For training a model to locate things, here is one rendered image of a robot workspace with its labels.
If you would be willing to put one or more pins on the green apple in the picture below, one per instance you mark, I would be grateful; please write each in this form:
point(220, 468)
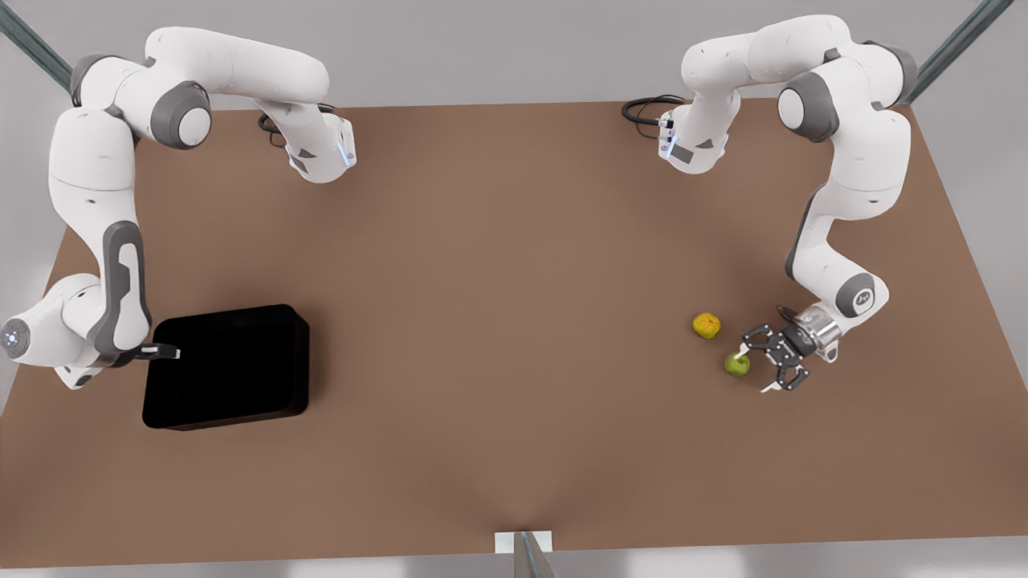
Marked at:
point(737, 364)

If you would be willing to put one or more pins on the black storage box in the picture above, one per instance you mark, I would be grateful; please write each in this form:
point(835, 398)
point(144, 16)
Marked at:
point(229, 369)

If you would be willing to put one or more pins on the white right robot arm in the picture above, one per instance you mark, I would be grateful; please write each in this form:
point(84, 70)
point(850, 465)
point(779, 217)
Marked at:
point(88, 177)

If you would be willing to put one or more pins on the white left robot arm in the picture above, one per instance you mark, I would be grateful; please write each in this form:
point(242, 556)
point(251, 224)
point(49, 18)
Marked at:
point(867, 160)

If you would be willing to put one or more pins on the yellow orange fruit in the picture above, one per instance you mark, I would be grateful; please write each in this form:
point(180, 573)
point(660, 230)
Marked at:
point(707, 325)

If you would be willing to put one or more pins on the silver frame post with foot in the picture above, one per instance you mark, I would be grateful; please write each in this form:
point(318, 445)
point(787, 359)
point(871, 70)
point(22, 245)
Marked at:
point(526, 550)

